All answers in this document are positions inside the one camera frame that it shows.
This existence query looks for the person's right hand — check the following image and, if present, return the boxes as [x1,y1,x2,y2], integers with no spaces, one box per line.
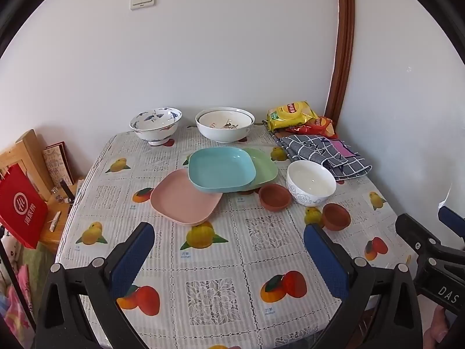
[432,305,455,349]

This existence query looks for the pink printed cloth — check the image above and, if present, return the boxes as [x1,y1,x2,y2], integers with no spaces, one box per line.
[0,262,37,339]

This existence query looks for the blue and white footed bowl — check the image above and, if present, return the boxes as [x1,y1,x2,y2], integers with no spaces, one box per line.
[130,108,183,146]

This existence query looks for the large white bowl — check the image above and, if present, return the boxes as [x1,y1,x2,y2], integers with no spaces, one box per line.
[195,108,256,143]

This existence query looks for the cream printed bowl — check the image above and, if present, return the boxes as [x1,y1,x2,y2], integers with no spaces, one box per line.
[199,110,253,130]

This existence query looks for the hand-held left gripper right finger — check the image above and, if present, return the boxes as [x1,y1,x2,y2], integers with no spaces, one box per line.
[303,223,424,349]

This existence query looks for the fruit print tablecloth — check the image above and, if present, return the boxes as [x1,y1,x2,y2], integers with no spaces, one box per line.
[54,125,413,349]

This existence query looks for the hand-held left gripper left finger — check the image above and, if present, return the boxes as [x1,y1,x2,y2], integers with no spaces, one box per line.
[34,222,156,349]

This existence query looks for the red chips bag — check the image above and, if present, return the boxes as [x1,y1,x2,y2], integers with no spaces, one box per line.
[285,116,338,139]

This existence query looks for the yellow chips bag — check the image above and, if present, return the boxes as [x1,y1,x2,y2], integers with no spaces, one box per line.
[267,101,319,131]

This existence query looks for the wooden side table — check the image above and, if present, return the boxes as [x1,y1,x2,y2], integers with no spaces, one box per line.
[36,178,86,254]

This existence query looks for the pink square plate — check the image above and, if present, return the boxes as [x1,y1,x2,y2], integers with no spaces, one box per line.
[150,169,223,226]

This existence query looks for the grey checked cloth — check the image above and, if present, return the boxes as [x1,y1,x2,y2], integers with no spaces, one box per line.
[280,134,373,181]

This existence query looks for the green square plate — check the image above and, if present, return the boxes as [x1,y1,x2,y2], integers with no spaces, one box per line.
[244,148,279,192]

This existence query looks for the patterned book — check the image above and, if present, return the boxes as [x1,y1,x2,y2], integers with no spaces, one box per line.
[43,142,75,188]

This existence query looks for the small brown bowl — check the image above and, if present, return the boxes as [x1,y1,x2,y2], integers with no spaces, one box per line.
[322,203,351,231]
[258,184,292,212]

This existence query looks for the white bowl with blue pattern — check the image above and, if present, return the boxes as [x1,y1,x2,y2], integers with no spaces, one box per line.
[286,160,337,206]

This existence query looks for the blue square plate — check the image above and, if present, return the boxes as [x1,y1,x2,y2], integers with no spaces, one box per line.
[188,146,257,193]

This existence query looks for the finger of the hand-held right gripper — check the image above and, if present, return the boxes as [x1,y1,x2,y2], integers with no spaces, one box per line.
[438,206,465,233]
[395,213,441,264]

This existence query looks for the brown wooden door frame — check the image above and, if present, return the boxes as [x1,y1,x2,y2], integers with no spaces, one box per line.
[324,0,356,139]

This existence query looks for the red paper bag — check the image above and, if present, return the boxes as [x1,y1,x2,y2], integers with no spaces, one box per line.
[0,163,49,250]

